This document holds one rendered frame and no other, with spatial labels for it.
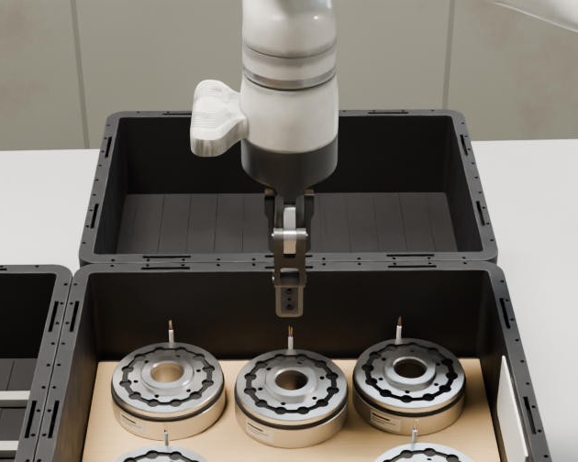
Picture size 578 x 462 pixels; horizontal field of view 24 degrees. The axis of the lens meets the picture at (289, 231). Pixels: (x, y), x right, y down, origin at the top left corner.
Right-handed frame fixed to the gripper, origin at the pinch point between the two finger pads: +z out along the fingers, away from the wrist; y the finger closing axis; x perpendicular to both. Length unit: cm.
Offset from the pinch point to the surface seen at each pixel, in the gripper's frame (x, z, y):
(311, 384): -2.0, 13.5, 2.4
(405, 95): -27, 74, 172
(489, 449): -17.8, 17.2, -2.2
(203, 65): 18, 66, 171
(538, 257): -31, 30, 47
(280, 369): 0.8, 13.5, 4.5
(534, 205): -33, 30, 59
